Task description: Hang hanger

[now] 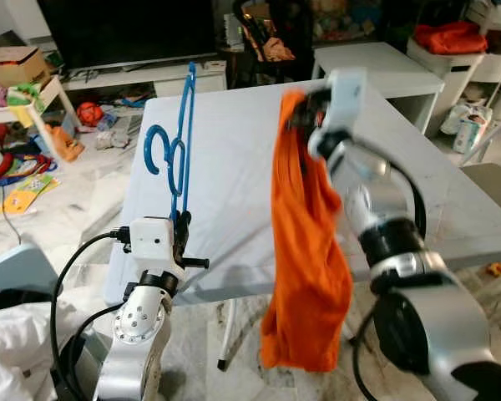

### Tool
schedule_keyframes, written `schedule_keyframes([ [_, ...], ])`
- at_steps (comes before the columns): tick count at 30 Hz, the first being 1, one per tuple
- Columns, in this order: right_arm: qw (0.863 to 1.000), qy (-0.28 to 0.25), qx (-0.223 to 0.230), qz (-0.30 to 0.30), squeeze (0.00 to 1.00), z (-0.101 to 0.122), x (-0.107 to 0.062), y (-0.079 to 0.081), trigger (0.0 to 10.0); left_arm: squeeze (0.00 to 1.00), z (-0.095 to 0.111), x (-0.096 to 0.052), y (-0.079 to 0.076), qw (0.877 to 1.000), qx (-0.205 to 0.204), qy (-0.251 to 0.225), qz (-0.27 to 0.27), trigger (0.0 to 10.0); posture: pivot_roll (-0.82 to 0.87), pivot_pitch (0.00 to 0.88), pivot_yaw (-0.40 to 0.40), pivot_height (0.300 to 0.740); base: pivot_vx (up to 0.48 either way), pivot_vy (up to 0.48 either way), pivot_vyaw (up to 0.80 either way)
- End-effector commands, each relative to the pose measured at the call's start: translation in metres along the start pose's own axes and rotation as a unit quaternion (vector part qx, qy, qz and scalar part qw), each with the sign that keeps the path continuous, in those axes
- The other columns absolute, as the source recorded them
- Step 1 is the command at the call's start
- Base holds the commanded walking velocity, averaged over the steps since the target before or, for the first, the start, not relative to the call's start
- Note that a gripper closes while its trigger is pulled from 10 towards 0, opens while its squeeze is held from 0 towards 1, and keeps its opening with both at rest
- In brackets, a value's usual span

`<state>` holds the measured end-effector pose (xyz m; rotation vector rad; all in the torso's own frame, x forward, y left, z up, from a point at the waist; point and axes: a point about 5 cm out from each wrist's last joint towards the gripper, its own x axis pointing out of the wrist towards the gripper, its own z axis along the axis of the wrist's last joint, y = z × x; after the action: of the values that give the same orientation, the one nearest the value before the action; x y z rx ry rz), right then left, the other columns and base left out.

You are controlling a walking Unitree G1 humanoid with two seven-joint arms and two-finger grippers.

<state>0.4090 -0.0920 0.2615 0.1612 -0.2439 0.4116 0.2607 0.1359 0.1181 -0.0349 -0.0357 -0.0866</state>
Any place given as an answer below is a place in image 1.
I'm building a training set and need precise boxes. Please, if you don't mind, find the red ball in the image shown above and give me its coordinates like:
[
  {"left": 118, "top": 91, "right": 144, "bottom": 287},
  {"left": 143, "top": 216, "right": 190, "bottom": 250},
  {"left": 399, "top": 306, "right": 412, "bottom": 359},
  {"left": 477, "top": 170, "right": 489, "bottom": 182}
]
[{"left": 76, "top": 101, "right": 106, "bottom": 128}]

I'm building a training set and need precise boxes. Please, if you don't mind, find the light blue kids chair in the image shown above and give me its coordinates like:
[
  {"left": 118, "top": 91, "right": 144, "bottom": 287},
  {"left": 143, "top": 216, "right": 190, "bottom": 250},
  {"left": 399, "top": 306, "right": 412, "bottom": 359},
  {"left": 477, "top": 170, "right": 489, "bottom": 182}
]
[{"left": 0, "top": 244, "right": 61, "bottom": 314}]

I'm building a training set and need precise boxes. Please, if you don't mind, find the white side table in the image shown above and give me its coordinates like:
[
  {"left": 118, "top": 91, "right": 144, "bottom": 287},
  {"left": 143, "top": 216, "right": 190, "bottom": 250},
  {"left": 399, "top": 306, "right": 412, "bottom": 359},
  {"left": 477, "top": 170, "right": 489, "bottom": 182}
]
[{"left": 311, "top": 42, "right": 441, "bottom": 136}]

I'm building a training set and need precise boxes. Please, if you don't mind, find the red cloth bag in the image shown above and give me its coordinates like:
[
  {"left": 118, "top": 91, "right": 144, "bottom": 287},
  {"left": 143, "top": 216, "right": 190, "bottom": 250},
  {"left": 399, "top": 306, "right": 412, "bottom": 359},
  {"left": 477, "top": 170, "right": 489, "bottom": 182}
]
[{"left": 412, "top": 21, "right": 490, "bottom": 56}]

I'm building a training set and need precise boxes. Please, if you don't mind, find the orange t-shirt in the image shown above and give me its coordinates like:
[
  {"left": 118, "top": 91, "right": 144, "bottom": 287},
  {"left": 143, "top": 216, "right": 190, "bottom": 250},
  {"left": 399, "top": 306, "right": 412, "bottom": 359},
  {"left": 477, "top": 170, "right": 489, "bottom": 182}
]
[{"left": 261, "top": 88, "right": 353, "bottom": 373}]

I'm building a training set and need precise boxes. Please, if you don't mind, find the black flat television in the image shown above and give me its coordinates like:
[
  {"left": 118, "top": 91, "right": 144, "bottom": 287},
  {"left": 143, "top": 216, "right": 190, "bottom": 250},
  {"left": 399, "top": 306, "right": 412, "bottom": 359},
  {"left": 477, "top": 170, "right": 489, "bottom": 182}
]
[{"left": 36, "top": 0, "right": 220, "bottom": 74}]

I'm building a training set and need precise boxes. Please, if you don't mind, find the blue plastic hanger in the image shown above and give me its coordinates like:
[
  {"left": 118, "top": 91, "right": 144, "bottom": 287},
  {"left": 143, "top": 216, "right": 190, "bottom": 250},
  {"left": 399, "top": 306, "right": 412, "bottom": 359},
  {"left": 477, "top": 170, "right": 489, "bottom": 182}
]
[{"left": 144, "top": 61, "right": 200, "bottom": 226}]

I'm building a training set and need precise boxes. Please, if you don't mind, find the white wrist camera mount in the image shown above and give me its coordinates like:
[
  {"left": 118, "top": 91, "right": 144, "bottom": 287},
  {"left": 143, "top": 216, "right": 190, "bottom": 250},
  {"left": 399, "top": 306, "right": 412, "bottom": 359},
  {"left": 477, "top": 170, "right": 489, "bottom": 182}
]
[
  {"left": 127, "top": 216, "right": 179, "bottom": 282},
  {"left": 325, "top": 68, "right": 369, "bottom": 135}
]

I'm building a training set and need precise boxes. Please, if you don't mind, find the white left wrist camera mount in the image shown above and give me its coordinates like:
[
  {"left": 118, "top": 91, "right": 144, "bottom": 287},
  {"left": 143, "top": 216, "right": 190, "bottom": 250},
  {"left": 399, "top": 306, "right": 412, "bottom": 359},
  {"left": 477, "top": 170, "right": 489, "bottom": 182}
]
[{"left": 127, "top": 216, "right": 179, "bottom": 282}]

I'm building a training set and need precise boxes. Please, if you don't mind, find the white folding table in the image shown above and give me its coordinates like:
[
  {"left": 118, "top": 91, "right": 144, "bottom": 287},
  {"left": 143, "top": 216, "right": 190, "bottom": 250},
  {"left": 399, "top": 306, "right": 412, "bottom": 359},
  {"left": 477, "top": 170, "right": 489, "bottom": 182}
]
[{"left": 103, "top": 78, "right": 501, "bottom": 307}]

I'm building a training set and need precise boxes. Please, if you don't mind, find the brown cardboard box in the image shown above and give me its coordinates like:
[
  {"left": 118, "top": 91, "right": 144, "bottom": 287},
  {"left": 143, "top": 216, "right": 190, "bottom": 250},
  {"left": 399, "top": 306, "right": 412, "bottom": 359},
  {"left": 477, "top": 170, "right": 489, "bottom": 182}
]
[{"left": 0, "top": 45, "right": 53, "bottom": 88}]

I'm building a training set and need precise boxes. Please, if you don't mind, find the printed plastic bag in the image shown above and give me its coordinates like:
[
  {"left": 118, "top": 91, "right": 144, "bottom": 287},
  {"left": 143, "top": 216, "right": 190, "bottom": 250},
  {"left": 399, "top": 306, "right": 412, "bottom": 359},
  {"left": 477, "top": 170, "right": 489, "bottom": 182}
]
[{"left": 438, "top": 102, "right": 495, "bottom": 156}]

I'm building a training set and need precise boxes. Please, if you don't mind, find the colourful picture book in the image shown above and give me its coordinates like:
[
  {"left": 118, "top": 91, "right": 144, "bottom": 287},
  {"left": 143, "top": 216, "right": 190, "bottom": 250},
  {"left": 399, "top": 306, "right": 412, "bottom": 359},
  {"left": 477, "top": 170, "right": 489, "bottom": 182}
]
[{"left": 0, "top": 173, "right": 61, "bottom": 216}]

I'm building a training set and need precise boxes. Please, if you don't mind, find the white storage bin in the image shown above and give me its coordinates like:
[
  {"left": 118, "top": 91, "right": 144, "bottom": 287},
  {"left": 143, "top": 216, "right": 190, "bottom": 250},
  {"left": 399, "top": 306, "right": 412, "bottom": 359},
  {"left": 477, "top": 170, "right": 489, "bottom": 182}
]
[{"left": 406, "top": 38, "right": 478, "bottom": 133}]

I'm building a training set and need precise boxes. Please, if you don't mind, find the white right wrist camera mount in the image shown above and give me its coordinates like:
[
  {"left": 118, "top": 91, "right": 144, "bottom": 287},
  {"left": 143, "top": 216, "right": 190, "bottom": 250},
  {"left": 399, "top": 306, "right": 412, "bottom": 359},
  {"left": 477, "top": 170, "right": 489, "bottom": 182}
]
[{"left": 325, "top": 68, "right": 369, "bottom": 135}]

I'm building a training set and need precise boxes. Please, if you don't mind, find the white television console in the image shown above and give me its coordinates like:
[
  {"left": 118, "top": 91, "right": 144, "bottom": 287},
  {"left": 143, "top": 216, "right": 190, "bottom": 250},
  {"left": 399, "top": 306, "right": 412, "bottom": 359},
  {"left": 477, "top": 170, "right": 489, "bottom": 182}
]
[{"left": 57, "top": 60, "right": 229, "bottom": 99}]

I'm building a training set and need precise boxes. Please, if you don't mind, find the white toy shelf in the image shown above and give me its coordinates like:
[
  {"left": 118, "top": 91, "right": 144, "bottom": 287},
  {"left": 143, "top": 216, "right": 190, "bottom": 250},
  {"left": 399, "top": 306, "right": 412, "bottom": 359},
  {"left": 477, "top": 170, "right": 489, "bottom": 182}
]
[{"left": 0, "top": 75, "right": 83, "bottom": 155}]

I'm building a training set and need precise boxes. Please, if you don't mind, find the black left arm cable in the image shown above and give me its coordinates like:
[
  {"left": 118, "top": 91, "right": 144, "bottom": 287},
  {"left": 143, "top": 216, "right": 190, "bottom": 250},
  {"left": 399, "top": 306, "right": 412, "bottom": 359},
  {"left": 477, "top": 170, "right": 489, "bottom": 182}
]
[{"left": 50, "top": 230, "right": 133, "bottom": 401}]

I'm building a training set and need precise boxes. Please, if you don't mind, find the black stroller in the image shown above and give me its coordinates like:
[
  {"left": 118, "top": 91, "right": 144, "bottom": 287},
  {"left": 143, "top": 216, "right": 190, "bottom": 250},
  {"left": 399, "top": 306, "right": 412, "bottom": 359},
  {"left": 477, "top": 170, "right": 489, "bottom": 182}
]
[{"left": 232, "top": 0, "right": 316, "bottom": 84}]

